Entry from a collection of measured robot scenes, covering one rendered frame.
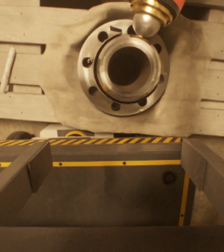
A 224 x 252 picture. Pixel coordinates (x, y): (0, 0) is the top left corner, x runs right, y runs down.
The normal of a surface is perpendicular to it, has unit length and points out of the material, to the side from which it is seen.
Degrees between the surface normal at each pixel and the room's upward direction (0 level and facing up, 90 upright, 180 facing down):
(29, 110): 0
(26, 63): 0
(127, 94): 0
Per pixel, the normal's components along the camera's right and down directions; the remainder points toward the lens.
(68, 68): 0.87, 0.17
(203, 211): -0.02, 0.29
